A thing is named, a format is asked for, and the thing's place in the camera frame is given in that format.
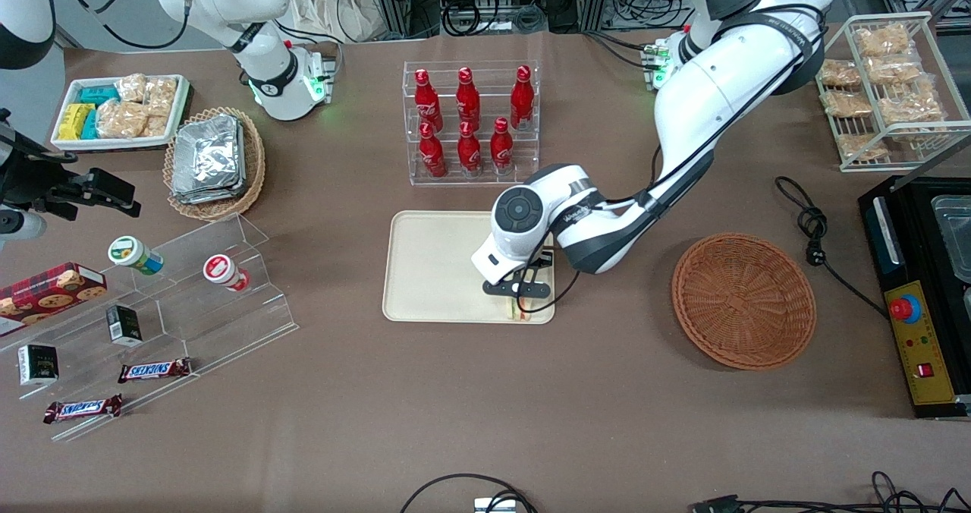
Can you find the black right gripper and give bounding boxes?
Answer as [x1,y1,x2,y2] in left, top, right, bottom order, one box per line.
[0,109,143,222]

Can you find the beige plastic serving tray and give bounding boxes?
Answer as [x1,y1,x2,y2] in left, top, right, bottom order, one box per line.
[382,210,556,324]

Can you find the white rectangular snack tray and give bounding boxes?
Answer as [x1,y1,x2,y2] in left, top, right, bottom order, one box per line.
[51,74,190,152]

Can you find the tan oval wicker basket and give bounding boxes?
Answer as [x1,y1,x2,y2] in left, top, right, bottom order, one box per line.
[163,107,266,222]

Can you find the brown round wicker basket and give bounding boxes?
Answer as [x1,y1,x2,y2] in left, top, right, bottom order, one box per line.
[671,232,818,370]

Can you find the green lid yogurt cup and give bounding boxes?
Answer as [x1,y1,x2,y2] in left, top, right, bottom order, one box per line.
[107,235,165,275]

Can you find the yellow snack packet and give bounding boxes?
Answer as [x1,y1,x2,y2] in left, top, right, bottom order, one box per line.
[58,103,96,141]

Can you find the silver foil packet stack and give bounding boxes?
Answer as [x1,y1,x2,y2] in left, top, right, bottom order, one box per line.
[171,114,248,205]

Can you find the red plaid cookie box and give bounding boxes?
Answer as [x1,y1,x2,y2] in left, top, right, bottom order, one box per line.
[0,262,108,338]

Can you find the red lid yogurt cup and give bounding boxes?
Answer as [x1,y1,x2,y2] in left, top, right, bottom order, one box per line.
[203,253,251,292]

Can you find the clear acrylic bottle rack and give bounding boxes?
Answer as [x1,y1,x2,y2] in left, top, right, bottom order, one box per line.
[403,60,539,187]

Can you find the small black carton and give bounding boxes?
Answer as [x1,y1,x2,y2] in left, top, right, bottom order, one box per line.
[17,344,60,387]
[105,305,144,348]

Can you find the clear acrylic tiered stand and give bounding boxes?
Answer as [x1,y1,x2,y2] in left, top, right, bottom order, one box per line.
[0,212,299,443]

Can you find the red cola bottle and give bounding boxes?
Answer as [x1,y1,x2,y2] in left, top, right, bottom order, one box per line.
[419,122,448,179]
[414,68,444,131]
[457,120,483,177]
[510,65,535,131]
[456,66,482,128]
[489,117,515,175]

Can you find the snickers chocolate bar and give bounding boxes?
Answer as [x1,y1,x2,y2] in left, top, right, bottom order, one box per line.
[43,394,124,424]
[118,357,193,384]

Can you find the beige canvas bag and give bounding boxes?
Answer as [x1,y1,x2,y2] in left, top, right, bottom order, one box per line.
[287,0,380,43]

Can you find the bagged fried snack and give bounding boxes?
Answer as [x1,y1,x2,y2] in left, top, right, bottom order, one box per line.
[822,89,874,118]
[819,58,863,88]
[878,80,946,126]
[836,133,889,159]
[853,24,912,58]
[865,55,923,86]

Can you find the black machine with yellow panel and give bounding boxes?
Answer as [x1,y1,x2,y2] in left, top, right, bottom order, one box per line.
[858,175,971,420]

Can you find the clear pan in machine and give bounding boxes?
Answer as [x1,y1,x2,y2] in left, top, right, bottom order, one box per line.
[931,193,971,284]

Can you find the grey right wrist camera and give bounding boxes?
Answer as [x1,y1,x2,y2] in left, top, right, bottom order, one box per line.
[0,208,48,242]

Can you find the looped black cable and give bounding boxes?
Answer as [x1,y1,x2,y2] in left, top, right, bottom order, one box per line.
[400,473,537,513]

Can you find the black connector with cable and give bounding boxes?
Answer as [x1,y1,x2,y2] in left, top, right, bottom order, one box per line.
[691,495,873,513]

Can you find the black power cable with plug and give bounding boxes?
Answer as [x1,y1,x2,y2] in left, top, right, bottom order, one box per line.
[775,176,890,319]

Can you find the aluminium frame with cables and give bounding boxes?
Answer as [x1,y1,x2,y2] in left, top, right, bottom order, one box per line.
[367,0,687,39]

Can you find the tangled black cables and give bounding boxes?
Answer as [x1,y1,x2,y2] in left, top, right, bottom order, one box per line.
[871,471,971,513]

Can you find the white wire shelf rack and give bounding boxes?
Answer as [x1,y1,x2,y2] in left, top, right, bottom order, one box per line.
[816,11,971,173]

